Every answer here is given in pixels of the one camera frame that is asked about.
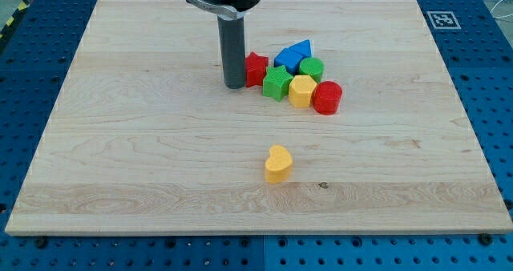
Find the red cylinder block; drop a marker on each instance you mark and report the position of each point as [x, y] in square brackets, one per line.
[327, 97]

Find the white fiducial marker tag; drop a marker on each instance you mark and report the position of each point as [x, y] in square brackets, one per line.
[443, 20]

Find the yellow hexagon block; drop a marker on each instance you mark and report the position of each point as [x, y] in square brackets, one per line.
[301, 91]

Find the blue triangle block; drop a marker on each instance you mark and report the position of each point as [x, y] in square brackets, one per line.
[303, 48]

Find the red star block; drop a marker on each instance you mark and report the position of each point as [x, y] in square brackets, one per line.
[255, 69]

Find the green cylinder block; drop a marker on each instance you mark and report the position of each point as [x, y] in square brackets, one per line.
[313, 67]

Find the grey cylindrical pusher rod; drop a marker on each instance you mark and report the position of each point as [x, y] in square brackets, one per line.
[232, 48]

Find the yellow heart block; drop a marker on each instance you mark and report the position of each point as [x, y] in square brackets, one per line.
[278, 166]

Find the wooden board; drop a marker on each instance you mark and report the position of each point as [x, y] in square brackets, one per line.
[146, 140]

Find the green star block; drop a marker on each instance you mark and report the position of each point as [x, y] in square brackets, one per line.
[276, 83]

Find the blue cube block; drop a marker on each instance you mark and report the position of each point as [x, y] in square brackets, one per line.
[289, 59]

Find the yellow black hazard tape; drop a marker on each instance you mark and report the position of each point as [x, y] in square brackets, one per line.
[12, 23]

